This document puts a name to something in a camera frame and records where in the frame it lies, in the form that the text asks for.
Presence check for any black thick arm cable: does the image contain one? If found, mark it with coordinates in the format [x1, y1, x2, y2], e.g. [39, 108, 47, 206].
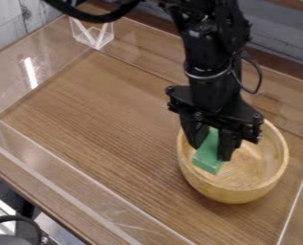
[41, 0, 146, 24]

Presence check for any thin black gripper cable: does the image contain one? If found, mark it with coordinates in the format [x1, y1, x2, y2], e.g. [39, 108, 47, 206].
[230, 51, 263, 96]

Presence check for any clear acrylic front wall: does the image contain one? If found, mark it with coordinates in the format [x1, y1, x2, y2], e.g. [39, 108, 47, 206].
[0, 120, 195, 245]

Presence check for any green rectangular block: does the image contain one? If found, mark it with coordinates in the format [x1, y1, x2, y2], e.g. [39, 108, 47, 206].
[193, 127, 225, 175]

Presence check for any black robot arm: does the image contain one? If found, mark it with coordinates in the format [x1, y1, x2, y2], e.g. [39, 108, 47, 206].
[162, 0, 263, 161]

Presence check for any black cable bottom left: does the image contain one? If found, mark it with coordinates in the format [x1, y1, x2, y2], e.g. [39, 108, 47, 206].
[0, 213, 45, 245]

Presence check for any brown wooden bowl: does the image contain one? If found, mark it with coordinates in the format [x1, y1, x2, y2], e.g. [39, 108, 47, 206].
[177, 120, 289, 204]

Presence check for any clear acrylic corner bracket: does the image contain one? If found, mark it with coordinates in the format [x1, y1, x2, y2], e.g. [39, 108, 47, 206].
[70, 17, 114, 51]

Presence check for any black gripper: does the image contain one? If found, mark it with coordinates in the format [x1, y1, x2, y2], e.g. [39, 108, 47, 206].
[166, 65, 263, 162]

